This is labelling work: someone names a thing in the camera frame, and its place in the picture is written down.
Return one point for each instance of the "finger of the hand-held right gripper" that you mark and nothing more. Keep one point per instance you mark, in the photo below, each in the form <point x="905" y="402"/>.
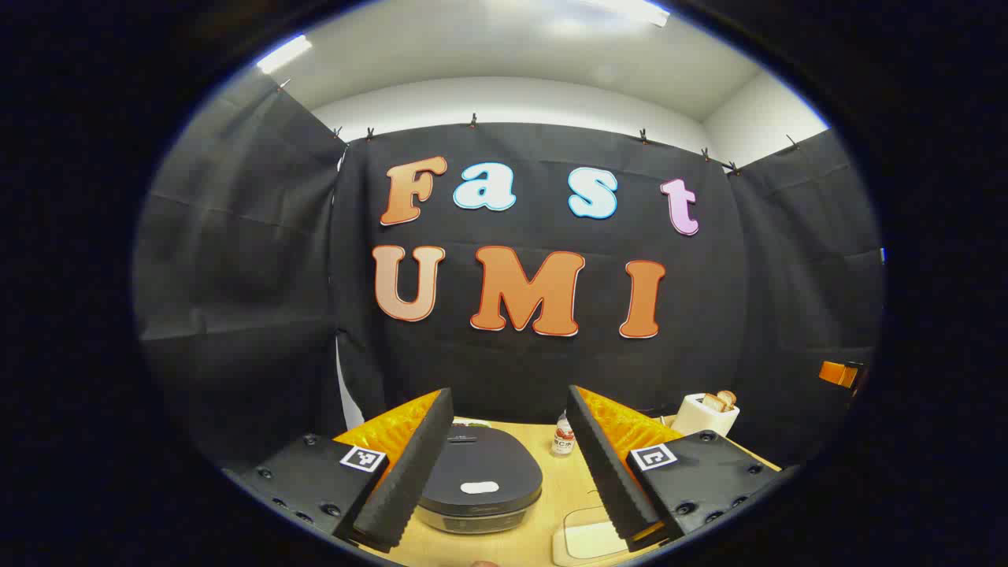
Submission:
<point x="836" y="372"/>

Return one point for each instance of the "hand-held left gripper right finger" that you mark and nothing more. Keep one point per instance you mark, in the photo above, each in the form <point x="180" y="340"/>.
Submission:
<point x="602" y="472"/>

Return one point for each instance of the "small clear drink bottle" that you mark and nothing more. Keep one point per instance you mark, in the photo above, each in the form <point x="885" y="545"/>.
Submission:
<point x="563" y="437"/>

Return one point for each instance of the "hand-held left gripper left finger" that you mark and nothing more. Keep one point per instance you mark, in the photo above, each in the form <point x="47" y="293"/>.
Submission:
<point x="409" y="480"/>

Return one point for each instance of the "white toaster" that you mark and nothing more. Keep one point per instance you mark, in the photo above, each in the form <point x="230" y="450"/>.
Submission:
<point x="701" y="421"/>

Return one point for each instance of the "toast slice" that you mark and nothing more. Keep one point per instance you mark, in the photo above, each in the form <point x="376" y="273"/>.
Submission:
<point x="712" y="402"/>
<point x="728" y="398"/>

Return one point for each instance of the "ceiling light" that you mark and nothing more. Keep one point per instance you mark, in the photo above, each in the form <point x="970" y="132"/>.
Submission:
<point x="283" y="53"/>

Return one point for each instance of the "dark grey rice cooker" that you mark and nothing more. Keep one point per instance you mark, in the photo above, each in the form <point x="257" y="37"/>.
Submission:
<point x="480" y="465"/>

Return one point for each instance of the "clear plastic box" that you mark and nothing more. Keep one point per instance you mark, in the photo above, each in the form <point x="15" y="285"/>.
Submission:
<point x="587" y="539"/>

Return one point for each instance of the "small white green dish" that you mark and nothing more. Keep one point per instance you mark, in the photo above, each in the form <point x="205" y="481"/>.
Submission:
<point x="472" y="424"/>

